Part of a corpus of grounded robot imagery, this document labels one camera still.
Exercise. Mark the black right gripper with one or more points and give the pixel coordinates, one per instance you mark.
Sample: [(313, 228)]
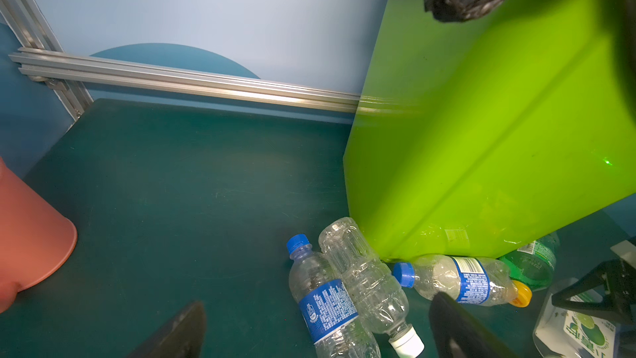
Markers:
[(617, 277)]

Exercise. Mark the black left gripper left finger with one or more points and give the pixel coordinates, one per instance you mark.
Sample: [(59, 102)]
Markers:
[(181, 336)]

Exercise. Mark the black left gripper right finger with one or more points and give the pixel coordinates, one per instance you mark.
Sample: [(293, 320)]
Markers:
[(458, 334)]

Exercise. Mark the blue cap water bottle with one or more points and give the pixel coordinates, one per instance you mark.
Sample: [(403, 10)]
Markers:
[(474, 281)]

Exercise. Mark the green bottle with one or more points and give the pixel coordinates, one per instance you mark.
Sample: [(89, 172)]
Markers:
[(534, 264)]

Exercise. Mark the blue label bottle blue cap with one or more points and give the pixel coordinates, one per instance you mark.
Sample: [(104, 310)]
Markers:
[(329, 313)]

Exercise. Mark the green plastic bin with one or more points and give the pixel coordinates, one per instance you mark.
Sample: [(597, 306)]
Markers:
[(472, 139)]

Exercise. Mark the clear crushed bottle white cap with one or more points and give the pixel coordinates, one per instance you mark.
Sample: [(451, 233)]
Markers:
[(381, 303)]

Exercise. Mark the lime label square bottle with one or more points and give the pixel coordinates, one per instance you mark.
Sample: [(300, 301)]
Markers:
[(563, 333)]

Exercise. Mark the pink plastic watering can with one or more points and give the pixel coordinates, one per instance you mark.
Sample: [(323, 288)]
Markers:
[(36, 240)]

